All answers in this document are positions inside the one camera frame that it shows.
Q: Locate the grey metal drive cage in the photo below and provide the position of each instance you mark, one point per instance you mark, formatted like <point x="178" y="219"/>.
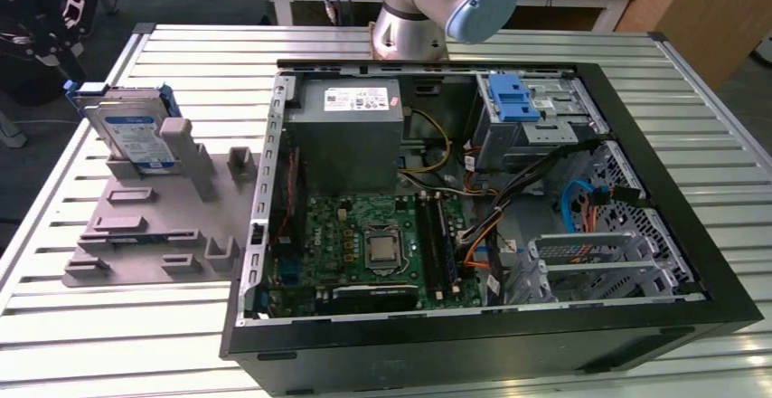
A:
<point x="506" y="144"/>

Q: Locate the silver metal disk bay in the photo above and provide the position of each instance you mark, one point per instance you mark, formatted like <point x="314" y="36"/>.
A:
<point x="590" y="267"/>

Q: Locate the blue plastic drive latch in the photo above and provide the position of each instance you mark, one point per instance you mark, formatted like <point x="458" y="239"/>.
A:
<point x="512" y="99"/>

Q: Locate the CPU socket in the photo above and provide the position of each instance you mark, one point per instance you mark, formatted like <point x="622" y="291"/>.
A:
<point x="362" y="253"/>

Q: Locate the black RAM slot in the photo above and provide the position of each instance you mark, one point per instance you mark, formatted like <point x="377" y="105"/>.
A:
<point x="425" y="226"/>
<point x="436" y="226"/>

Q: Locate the brown wooden cabinet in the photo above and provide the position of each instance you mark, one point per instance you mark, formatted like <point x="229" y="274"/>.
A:
<point x="712" y="9"/>

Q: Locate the silver CPU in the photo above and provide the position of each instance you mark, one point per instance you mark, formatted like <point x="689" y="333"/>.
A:
<point x="382" y="249"/>

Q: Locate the grey power supply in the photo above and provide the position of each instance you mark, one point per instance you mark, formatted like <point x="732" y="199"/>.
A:
<point x="344" y="154"/>

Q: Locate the black graphics card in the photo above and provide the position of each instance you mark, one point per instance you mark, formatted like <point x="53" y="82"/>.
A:
<point x="373" y="296"/>

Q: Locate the grey furniture foot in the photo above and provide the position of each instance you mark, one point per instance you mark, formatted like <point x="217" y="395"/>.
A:
<point x="12" y="138"/>

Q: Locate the black PC case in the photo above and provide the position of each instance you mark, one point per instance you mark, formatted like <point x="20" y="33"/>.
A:
<point x="421" y="353"/>

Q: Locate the hard disk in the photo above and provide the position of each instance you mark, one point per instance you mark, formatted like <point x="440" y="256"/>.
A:
<point x="129" y="140"/>

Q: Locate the green motherboard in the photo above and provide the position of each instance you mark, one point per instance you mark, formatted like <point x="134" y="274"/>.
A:
<point x="328" y="235"/>

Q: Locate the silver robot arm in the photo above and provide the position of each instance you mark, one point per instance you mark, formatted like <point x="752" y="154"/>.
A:
<point x="409" y="31"/>

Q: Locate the grey parts rack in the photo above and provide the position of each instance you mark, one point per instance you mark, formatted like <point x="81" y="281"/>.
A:
<point x="156" y="217"/>

